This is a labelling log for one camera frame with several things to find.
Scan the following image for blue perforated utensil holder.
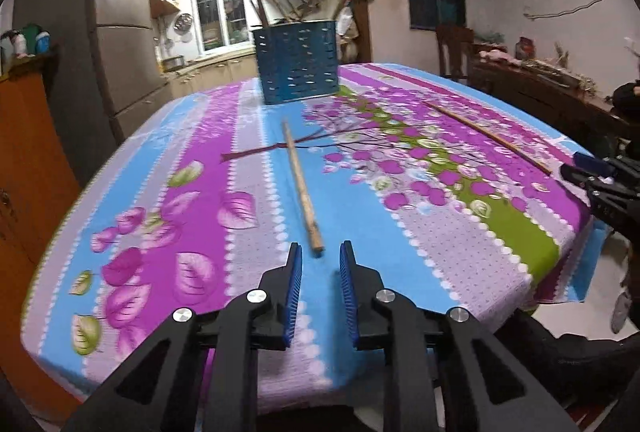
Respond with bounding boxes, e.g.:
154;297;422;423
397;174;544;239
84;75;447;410
251;18;341;106

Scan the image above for kitchen window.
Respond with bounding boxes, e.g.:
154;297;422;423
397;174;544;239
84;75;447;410
190;0;248;50

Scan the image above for kitchen wall cabinet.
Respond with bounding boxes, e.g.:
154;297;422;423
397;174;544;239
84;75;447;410
147;0;182;18

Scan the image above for orange wooden cabinet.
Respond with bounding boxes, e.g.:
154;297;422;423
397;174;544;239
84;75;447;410
0;54;83;418

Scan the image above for hanging beige bag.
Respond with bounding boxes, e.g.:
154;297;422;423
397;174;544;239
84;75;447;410
335;0;361;63

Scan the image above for floral striped tablecloth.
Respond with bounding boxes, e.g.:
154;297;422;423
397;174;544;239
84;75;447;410
20;62;608;415

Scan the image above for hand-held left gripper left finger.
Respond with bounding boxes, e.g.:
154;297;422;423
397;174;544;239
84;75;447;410
60;242;304;432

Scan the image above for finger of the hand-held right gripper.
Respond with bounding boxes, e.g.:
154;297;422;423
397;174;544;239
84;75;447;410
572;151;617;179
559;163;609;196

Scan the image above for green container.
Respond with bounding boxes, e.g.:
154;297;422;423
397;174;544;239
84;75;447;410
22;24;42;55

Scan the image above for pink cloth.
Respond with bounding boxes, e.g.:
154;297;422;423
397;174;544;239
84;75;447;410
477;49;516;65

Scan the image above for wooden chopstick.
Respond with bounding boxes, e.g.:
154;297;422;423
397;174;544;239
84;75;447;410
424;100;555;176
281;119;326;258

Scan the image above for dark wooden side table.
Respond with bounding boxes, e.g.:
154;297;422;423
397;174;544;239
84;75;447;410
467;57;640;153

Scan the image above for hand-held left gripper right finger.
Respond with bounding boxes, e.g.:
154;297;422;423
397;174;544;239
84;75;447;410
338;240;581;432

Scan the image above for kitchen base cabinets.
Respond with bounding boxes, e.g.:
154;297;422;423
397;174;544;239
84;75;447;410
167;54;261;100

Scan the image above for wall cable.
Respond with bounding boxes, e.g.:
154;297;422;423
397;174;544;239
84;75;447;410
524;0;626;20

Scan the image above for dark wooden chair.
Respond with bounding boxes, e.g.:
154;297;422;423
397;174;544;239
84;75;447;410
435;24;476;85

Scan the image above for grey refrigerator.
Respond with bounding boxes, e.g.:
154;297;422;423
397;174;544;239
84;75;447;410
12;0;173;185

